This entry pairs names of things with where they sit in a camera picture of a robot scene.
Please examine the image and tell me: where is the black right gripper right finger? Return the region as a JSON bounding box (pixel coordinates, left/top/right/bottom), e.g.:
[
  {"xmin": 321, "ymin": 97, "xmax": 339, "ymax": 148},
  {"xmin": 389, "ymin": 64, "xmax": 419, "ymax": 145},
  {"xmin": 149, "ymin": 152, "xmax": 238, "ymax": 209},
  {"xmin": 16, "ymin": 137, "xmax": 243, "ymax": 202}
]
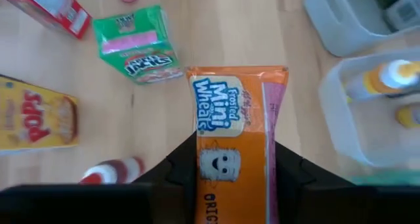
[{"xmin": 274, "ymin": 141, "xmax": 354, "ymax": 224}]

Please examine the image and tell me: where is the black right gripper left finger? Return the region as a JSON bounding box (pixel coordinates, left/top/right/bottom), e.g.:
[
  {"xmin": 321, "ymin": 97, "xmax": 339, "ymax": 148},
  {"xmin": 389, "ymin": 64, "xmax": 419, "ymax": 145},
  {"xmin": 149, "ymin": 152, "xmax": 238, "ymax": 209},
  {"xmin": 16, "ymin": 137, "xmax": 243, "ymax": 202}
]
[{"xmin": 134, "ymin": 131, "xmax": 198, "ymax": 224}]

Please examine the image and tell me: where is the orange Mini Wheats cereal box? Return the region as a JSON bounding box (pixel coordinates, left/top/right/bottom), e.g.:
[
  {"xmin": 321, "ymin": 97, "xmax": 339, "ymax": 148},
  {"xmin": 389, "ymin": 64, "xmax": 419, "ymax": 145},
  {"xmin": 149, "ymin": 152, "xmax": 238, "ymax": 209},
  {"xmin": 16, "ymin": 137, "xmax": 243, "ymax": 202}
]
[{"xmin": 185, "ymin": 65, "xmax": 290, "ymax": 224}]

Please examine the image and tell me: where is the yellow-capped orange sauce bottle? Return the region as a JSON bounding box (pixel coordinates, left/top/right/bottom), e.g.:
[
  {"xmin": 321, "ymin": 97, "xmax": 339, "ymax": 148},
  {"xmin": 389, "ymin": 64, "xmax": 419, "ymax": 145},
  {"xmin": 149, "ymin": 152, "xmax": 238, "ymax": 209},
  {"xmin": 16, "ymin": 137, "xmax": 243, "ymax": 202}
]
[
  {"xmin": 344, "ymin": 58, "xmax": 420, "ymax": 102},
  {"xmin": 394, "ymin": 102, "xmax": 420, "ymax": 129}
]

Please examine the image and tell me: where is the translucent white plastic bin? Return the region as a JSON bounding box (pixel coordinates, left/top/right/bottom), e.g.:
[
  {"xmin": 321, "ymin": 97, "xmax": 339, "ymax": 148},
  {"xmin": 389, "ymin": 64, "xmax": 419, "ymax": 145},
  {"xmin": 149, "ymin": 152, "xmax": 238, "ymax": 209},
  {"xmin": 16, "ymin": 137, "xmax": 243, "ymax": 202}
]
[
  {"xmin": 302, "ymin": 0, "xmax": 420, "ymax": 58},
  {"xmin": 317, "ymin": 48, "xmax": 420, "ymax": 168}
]

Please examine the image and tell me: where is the green Apple Jacks cereal box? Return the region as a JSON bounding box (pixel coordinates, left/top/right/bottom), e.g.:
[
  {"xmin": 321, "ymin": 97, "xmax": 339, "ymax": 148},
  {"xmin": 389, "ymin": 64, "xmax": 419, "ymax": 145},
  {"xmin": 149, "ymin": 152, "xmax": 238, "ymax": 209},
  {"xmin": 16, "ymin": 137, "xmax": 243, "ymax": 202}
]
[{"xmin": 93, "ymin": 4, "xmax": 184, "ymax": 85}]

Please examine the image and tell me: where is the yellow Corn Pops cereal box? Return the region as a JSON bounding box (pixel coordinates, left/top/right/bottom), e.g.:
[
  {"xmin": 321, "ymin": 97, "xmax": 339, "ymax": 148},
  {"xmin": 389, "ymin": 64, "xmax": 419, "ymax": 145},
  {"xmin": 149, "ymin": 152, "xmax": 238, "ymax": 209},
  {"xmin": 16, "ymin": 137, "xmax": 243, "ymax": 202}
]
[{"xmin": 0, "ymin": 73, "xmax": 80, "ymax": 152}]

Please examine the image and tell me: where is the white-lidded spice jar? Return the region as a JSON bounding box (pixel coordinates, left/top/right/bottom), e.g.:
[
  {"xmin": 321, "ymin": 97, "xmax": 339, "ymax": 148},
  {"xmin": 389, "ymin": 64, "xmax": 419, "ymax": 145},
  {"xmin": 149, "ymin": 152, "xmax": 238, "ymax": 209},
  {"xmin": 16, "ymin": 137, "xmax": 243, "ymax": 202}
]
[{"xmin": 383, "ymin": 0, "xmax": 420, "ymax": 32}]

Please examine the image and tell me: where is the red cereal box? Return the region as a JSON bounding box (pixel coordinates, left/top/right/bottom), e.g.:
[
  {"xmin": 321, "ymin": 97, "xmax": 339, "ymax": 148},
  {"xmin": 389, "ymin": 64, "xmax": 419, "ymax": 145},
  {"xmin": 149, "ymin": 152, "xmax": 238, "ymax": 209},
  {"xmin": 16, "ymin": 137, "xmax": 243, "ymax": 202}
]
[{"xmin": 0, "ymin": 0, "xmax": 93, "ymax": 40}]

